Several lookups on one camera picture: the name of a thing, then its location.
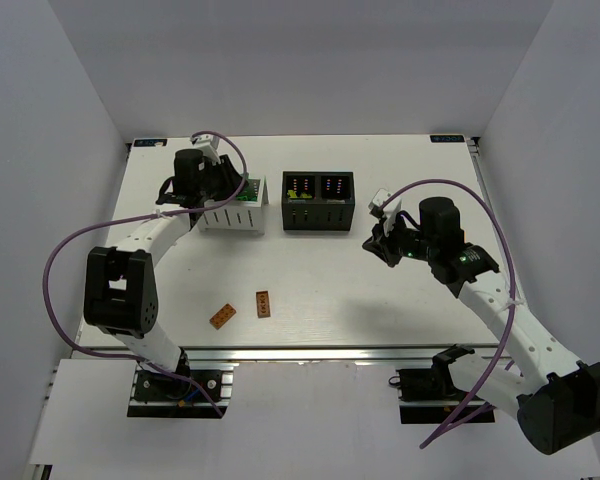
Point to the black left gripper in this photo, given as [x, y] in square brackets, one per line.
[227, 176]

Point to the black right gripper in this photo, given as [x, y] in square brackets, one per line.
[385, 243]

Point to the lime rounded lego brick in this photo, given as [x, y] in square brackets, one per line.
[298, 195]

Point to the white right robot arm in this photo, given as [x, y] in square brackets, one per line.
[555, 397]

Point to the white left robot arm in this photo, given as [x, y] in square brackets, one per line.
[121, 297]

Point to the green lego in white container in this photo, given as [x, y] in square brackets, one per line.
[250, 191]

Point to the black two-compartment container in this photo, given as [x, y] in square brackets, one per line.
[332, 207]

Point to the white two-compartment container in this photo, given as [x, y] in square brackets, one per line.
[236, 215]

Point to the blue label sticker left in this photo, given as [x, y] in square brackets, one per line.
[149, 142]

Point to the blue label sticker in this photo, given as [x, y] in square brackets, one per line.
[446, 138]
[149, 142]

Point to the blue label sticker right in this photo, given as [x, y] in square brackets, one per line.
[446, 138]

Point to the brown lego brick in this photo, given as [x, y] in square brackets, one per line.
[263, 304]

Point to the orange lego brick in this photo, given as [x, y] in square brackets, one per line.
[222, 316]

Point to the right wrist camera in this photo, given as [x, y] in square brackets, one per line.
[385, 208]

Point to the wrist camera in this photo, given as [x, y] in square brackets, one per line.
[385, 208]
[208, 145]

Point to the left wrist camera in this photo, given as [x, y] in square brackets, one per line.
[208, 145]

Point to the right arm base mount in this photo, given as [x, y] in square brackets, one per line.
[425, 391]

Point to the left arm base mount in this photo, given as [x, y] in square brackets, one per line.
[156, 396]

